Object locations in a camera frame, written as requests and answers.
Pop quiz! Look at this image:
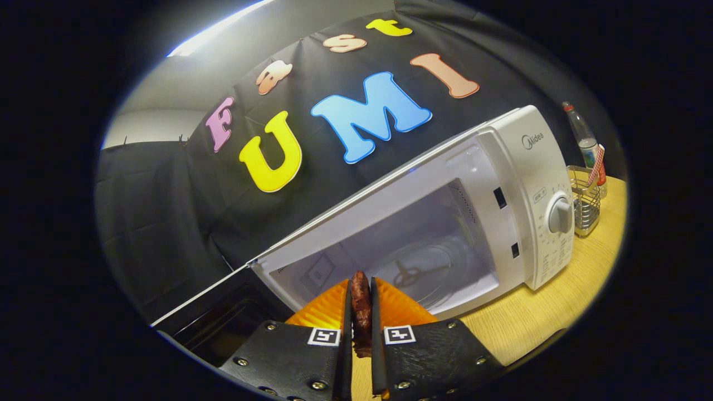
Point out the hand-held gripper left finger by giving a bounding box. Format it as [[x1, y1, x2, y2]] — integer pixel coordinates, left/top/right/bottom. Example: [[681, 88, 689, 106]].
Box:
[[218, 278, 353, 401]]

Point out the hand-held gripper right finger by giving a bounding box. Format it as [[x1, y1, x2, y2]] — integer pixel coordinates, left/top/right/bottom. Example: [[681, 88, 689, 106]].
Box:
[[370, 277, 505, 401]]

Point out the brown grilled meat piece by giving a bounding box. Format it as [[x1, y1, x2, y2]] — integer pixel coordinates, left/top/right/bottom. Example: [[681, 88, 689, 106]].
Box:
[[350, 271, 373, 358]]

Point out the white toaster oven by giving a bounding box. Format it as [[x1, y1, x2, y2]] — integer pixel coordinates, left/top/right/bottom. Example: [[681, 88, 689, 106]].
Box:
[[150, 105, 575, 368]]

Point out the glass turntable plate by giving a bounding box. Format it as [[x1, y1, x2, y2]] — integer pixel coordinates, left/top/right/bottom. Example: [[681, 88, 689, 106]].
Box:
[[368, 242, 474, 304]]

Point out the red white striped straw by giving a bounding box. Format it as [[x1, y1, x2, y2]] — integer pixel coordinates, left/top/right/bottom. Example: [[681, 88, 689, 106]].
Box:
[[587, 144, 605, 188]]

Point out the clear plastic bottle red label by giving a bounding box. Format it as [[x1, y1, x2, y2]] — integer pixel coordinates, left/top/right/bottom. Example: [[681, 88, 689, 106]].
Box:
[[561, 101, 608, 198]]

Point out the metal wire utensil holder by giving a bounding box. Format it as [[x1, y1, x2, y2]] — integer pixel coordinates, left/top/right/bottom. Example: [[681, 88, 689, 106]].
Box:
[[567, 165, 602, 238]]

